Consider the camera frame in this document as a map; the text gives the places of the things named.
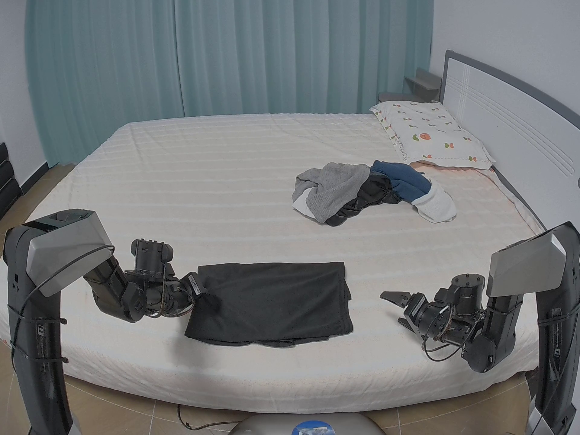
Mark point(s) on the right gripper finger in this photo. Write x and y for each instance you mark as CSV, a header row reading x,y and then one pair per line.
x,y
408,325
398,298

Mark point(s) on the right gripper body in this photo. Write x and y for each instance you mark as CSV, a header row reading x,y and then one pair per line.
x,y
421,313

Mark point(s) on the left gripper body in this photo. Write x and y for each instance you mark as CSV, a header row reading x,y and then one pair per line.
x,y
194,286

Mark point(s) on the black T-shirt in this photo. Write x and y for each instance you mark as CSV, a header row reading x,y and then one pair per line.
x,y
272,297

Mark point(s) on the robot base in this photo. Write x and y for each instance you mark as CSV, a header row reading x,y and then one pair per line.
x,y
272,426

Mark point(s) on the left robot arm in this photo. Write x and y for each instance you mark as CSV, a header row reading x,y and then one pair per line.
x,y
68,247

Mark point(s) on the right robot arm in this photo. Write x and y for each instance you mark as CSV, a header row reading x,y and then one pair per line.
x,y
521,261

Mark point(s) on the bed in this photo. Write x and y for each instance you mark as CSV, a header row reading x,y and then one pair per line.
x,y
204,175

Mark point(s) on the pile of clothes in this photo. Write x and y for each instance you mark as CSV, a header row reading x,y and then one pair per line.
x,y
335,184

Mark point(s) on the white printed pillow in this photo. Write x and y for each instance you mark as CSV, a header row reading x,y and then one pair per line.
x,y
430,129

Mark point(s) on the black chest of drawers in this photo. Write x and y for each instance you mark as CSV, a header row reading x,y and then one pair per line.
x,y
7,179

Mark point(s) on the grey bedside table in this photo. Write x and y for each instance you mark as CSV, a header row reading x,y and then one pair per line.
x,y
423,82

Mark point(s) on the blue-green curtain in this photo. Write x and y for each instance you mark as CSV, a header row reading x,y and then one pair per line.
x,y
104,61
294,39

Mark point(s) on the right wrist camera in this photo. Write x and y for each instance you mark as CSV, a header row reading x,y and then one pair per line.
x,y
444,295

